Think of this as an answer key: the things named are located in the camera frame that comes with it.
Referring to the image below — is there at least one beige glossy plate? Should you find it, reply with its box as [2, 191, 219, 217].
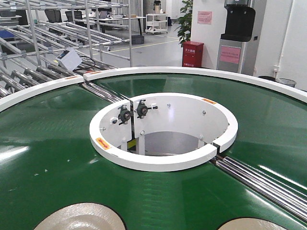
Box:
[218, 218, 286, 230]
[35, 203, 127, 230]

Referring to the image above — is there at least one red fire extinguisher cabinet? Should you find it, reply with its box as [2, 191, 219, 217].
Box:
[182, 41, 204, 68]

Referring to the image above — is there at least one green potted plant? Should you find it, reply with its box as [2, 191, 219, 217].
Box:
[176, 0, 193, 47]

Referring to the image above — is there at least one white shelving cart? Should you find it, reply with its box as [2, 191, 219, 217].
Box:
[145, 13, 168, 34]

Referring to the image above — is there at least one white control box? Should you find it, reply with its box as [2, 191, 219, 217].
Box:
[56, 48, 82, 71]

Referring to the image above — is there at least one green circular conveyor belt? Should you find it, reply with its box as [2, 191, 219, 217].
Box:
[0, 74, 307, 230]

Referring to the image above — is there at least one black water dispenser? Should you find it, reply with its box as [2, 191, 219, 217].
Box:
[217, 0, 256, 73]

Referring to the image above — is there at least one steel roller conveyor rack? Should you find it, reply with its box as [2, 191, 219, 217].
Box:
[0, 0, 131, 97]

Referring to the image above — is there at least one white outer rim guard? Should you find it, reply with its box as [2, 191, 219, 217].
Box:
[0, 66, 307, 111]

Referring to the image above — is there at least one steel rollers right gap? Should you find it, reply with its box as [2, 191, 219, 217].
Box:
[210, 155, 307, 222]

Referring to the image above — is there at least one white inner ring guard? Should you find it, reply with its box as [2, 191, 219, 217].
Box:
[89, 92, 238, 172]

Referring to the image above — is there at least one pink wall notice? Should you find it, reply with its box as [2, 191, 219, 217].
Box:
[197, 11, 213, 25]

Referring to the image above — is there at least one wire mesh trash bin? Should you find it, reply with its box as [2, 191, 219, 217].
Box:
[278, 78, 296, 88]

